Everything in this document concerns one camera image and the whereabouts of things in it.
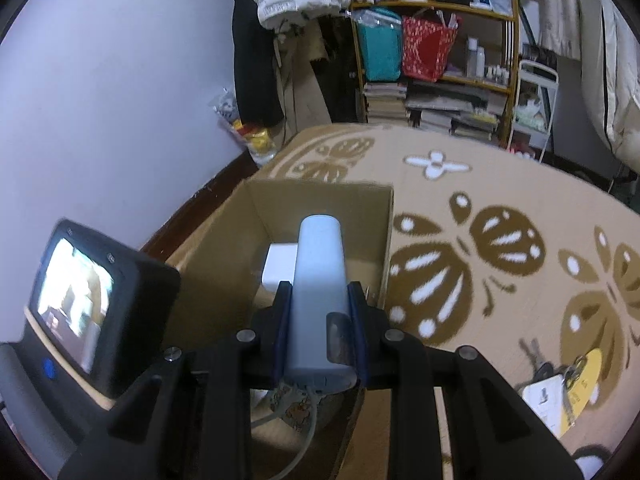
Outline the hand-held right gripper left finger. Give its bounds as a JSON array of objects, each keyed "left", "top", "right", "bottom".
[{"left": 57, "top": 280, "right": 296, "bottom": 480}]

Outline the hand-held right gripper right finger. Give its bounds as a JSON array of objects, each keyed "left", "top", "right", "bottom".
[{"left": 347, "top": 280, "right": 583, "bottom": 480}]

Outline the light blue power bank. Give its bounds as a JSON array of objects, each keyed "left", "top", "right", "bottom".
[{"left": 285, "top": 215, "right": 358, "bottom": 395}]

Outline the white charger adapter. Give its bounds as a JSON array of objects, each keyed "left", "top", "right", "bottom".
[{"left": 261, "top": 242, "right": 300, "bottom": 291}]

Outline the cardboard box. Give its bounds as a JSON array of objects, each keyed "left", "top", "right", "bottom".
[{"left": 162, "top": 177, "right": 396, "bottom": 480}]

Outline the white charging cable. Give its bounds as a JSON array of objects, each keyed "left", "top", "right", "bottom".
[{"left": 250, "top": 385, "right": 321, "bottom": 471}]

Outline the bunch of keys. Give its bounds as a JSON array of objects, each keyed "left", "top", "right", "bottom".
[{"left": 520, "top": 337, "right": 591, "bottom": 396}]

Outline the white device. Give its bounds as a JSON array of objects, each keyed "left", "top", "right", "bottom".
[{"left": 522, "top": 375, "right": 572, "bottom": 436}]

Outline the oval pocket mirror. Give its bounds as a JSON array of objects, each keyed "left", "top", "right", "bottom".
[{"left": 560, "top": 347, "right": 621, "bottom": 433}]

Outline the beige butterfly patterned blanket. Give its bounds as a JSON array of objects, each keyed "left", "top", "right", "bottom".
[{"left": 140, "top": 122, "right": 640, "bottom": 480}]

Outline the plastic bag of snacks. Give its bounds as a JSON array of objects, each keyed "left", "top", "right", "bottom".
[{"left": 209, "top": 89, "right": 281, "bottom": 168}]

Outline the stack of books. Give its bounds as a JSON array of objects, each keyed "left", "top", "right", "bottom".
[{"left": 362, "top": 81, "right": 408, "bottom": 123}]

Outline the beige garment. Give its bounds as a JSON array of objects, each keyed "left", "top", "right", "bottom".
[{"left": 272, "top": 20, "right": 333, "bottom": 153}]

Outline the black coat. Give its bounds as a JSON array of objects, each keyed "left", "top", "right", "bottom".
[{"left": 225, "top": 0, "right": 286, "bottom": 128}]

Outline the dark garment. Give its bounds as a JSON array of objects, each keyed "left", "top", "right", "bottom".
[{"left": 320, "top": 17, "right": 368, "bottom": 123}]

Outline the pile of books and magazines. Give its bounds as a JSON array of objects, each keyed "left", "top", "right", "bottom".
[{"left": 404, "top": 80, "right": 508, "bottom": 142}]

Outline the pale bundle in cart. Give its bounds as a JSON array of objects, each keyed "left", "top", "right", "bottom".
[{"left": 514, "top": 100, "right": 546, "bottom": 133}]

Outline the teal bag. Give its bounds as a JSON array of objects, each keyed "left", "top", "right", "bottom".
[{"left": 356, "top": 7, "right": 405, "bottom": 82}]

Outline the red patterned gift bag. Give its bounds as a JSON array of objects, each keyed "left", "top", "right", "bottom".
[{"left": 401, "top": 9, "right": 460, "bottom": 82}]

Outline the clear plastic packet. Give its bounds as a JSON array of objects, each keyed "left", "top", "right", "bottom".
[{"left": 352, "top": 10, "right": 401, "bottom": 29}]

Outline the white trolley cart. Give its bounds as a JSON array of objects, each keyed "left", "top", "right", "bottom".
[{"left": 507, "top": 59, "right": 560, "bottom": 163}]

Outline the wooden shelf unit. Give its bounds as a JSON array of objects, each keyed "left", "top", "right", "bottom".
[{"left": 347, "top": 0, "right": 521, "bottom": 148}]

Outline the white padded quilt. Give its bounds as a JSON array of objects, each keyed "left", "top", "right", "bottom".
[{"left": 575, "top": 0, "right": 640, "bottom": 171}]

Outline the floral white curtain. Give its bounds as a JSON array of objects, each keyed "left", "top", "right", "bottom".
[{"left": 510, "top": 0, "right": 583, "bottom": 61}]

